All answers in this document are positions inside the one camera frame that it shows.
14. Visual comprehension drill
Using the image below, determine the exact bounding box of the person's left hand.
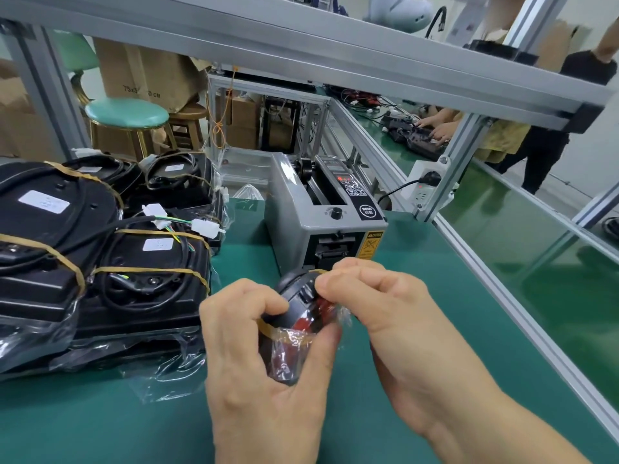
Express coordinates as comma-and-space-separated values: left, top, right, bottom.
199, 277, 343, 464

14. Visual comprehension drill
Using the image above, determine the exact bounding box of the person's right hand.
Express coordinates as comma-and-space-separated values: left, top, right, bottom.
314, 258, 505, 441

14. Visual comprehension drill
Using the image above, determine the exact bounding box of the black round part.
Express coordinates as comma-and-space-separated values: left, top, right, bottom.
256, 268, 355, 388

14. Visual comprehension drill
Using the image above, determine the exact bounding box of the person's right forearm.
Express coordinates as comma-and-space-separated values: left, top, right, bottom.
427, 390, 596, 464

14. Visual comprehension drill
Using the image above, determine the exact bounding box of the grey tape dispenser machine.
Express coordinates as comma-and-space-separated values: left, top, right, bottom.
263, 152, 388, 277

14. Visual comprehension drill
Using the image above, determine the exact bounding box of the clear plastic bag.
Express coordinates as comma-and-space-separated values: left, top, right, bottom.
232, 183, 265, 201

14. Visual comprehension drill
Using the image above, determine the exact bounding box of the white power strip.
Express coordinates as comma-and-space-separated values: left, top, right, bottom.
403, 156, 459, 211

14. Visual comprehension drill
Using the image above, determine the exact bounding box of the black appliance on far bench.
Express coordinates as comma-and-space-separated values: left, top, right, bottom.
381, 113, 448, 161

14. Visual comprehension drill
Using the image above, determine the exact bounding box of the black taped appliance base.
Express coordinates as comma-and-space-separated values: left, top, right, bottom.
60, 156, 143, 208
138, 150, 227, 254
73, 221, 214, 353

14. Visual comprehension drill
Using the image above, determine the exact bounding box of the small brown cardboard box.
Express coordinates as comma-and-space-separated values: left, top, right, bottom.
224, 93, 265, 150

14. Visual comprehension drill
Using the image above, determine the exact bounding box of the wooden stool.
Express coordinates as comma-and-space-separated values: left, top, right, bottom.
166, 103, 210, 151

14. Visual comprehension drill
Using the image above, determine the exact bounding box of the green round stool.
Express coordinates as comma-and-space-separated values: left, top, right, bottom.
84, 97, 178, 161

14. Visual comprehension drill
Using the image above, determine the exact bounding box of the black gooseneck tube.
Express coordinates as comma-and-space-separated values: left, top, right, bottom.
425, 6, 448, 40

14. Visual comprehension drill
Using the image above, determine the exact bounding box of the white rounded machine housing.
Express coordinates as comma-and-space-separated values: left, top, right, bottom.
364, 0, 434, 33

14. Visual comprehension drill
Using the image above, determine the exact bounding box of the black tray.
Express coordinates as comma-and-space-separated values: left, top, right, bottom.
466, 39, 540, 66

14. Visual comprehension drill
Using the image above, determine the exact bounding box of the large brown cardboard box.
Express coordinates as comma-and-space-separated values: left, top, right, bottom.
92, 37, 214, 114

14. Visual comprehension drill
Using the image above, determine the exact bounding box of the large black bagged appliance base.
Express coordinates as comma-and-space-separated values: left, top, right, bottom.
0, 160, 125, 375

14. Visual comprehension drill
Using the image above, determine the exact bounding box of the green chair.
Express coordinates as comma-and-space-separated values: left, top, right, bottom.
52, 30, 101, 108

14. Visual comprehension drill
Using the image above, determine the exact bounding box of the black power cable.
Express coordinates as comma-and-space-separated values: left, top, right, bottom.
377, 179, 420, 209

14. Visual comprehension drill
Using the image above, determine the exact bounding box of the white wire connector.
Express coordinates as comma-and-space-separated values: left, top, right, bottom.
191, 217, 226, 237
142, 203, 171, 230

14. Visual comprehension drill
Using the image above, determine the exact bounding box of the orange cable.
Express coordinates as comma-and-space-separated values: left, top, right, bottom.
208, 66, 239, 151

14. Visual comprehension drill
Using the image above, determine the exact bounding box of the aluminium workbench frame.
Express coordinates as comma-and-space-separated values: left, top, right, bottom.
0, 0, 619, 442

